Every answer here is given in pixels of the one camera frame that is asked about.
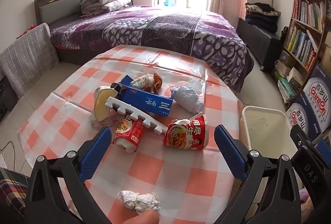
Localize brown white wrapper scrap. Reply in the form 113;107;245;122
130;74;156;90

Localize row of tall books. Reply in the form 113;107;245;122
293;0;325;32

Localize plaid trousers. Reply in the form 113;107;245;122
0;168;29;224

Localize long blue carton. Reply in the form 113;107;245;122
111;82;174;117

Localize brown cardboard box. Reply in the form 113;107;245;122
321;30;331;69

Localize blue water carton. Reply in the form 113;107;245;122
301;64;331;134
286;95;322;140

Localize small red paper cup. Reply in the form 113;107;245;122
112;115;145;154

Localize black bench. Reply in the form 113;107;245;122
236;18;282;73

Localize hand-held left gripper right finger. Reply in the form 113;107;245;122
214;124;302;224

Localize white notched foam strip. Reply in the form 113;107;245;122
105;96;168;134

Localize white plastic bin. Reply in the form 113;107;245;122
239;105;302;160

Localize row of colourful books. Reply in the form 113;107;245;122
286;25;318;71

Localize crumpled grey-blue paper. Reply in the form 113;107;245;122
170;86;205;113

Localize stack of books and boxes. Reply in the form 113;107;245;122
274;60;303;104

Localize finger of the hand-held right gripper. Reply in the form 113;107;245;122
290;124;320;158
317;139;331;162

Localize crushed red noodle cup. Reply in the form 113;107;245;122
164;114;209;152

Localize orange checked tablecloth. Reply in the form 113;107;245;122
17;44;245;224

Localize folded floral quilt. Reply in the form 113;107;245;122
80;0;132;16

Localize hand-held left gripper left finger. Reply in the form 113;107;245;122
24;126;113;224

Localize person's left hand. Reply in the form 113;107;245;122
121;210;159;224

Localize dark wooden headboard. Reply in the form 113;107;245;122
34;0;133;26

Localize grey checked cloth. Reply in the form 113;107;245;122
0;23;60;100

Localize orange peel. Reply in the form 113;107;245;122
145;73;163;94

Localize stack of folded clothes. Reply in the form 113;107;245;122
244;3;281;33

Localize crumpled white tissue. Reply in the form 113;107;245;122
118;190;161;214

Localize red cloth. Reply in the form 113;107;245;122
17;24;39;39

